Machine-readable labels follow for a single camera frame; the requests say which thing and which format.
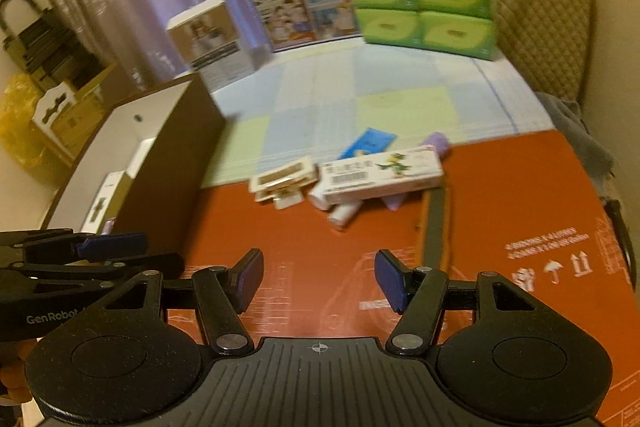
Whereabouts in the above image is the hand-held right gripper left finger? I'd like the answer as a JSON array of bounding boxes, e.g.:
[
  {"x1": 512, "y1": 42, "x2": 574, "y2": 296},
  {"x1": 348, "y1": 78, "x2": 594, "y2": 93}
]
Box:
[{"x1": 95, "y1": 249, "x2": 264, "y2": 355}]

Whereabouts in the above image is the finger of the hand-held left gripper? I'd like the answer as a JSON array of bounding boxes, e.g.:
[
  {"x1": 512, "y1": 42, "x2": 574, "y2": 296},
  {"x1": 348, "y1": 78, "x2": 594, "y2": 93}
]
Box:
[
  {"x1": 0, "y1": 253, "x2": 184, "y2": 295},
  {"x1": 0, "y1": 229, "x2": 149, "y2": 265}
]

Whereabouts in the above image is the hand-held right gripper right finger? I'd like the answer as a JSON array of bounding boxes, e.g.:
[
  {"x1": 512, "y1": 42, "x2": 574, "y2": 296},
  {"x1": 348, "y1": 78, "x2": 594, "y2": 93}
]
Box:
[{"x1": 375, "y1": 249, "x2": 546, "y2": 355}]

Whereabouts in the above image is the gold and white product box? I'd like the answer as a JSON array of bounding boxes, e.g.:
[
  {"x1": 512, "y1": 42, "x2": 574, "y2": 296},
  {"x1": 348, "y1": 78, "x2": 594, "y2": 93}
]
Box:
[{"x1": 90, "y1": 172, "x2": 127, "y2": 235}]

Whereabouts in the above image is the brown cardboard storage box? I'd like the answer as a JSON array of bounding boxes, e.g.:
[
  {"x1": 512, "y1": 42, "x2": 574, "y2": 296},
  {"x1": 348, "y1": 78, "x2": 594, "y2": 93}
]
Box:
[{"x1": 40, "y1": 74, "x2": 240, "y2": 248}]

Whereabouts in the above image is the blue hand cream tube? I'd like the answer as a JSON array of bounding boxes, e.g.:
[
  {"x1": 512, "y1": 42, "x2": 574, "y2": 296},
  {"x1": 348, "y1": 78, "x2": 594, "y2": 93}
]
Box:
[{"x1": 337, "y1": 127, "x2": 397, "y2": 160}]

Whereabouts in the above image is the person's left hand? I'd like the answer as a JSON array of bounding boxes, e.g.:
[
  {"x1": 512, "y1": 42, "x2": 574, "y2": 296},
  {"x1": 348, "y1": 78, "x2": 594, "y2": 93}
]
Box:
[{"x1": 0, "y1": 341, "x2": 31, "y2": 403}]

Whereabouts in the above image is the orange grey utility knife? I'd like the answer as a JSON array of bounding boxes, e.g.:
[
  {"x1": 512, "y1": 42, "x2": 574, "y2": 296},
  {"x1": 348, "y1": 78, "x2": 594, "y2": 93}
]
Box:
[{"x1": 417, "y1": 184, "x2": 453, "y2": 270}]

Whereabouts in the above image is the small white tube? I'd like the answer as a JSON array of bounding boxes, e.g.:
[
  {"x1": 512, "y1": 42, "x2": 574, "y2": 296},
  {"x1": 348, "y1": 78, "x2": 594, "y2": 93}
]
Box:
[
  {"x1": 307, "y1": 187, "x2": 331, "y2": 211},
  {"x1": 327, "y1": 202, "x2": 362, "y2": 230}
]

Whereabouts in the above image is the white dinosaur print ointment box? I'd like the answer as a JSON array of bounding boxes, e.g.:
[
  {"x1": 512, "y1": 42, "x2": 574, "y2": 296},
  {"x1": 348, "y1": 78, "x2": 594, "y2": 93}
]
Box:
[{"x1": 317, "y1": 144, "x2": 443, "y2": 208}]

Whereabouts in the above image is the beige small packet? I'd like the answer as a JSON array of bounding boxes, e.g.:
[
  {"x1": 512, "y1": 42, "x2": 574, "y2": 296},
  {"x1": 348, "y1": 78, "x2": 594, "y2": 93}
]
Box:
[{"x1": 250, "y1": 159, "x2": 318, "y2": 208}]

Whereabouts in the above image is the red printed cardboard sheet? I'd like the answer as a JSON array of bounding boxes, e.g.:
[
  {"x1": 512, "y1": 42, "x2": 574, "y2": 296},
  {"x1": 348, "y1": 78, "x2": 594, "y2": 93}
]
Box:
[{"x1": 165, "y1": 129, "x2": 640, "y2": 427}]

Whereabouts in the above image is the cardboard box with white insert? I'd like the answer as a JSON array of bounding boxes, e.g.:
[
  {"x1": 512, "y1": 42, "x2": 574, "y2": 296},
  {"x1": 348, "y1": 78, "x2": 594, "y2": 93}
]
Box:
[{"x1": 30, "y1": 64, "x2": 121, "y2": 168}]

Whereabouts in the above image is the light purple cylinder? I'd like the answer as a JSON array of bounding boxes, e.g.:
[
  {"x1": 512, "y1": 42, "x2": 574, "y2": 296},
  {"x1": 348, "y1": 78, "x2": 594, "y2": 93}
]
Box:
[{"x1": 422, "y1": 132, "x2": 452, "y2": 156}]

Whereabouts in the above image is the yellow plastic bag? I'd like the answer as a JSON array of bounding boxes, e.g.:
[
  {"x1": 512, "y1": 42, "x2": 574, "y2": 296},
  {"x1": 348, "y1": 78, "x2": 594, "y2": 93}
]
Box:
[{"x1": 0, "y1": 74, "x2": 56, "y2": 168}]

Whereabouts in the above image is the pastel plaid table mat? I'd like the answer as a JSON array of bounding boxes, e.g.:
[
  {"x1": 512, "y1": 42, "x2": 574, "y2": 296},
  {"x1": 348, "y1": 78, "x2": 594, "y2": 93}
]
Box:
[{"x1": 200, "y1": 34, "x2": 556, "y2": 188}]

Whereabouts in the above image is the small white product box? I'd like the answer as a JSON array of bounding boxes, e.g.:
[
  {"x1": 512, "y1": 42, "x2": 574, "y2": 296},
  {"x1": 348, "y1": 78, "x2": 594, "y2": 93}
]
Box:
[{"x1": 166, "y1": 0, "x2": 253, "y2": 90}]

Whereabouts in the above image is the grey cloth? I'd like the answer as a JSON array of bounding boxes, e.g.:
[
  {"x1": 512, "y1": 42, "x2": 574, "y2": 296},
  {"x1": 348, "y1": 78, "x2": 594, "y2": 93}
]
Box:
[{"x1": 537, "y1": 92, "x2": 626, "y2": 190}]

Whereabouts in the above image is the beige quilted chair cover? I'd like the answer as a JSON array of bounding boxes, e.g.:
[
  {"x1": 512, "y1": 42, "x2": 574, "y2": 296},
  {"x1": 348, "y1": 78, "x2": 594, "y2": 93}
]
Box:
[{"x1": 492, "y1": 0, "x2": 601, "y2": 102}]

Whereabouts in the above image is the black chair frame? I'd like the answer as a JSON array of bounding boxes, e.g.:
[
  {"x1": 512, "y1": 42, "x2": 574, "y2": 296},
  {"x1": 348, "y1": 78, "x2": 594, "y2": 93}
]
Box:
[{"x1": 605, "y1": 199, "x2": 637, "y2": 288}]

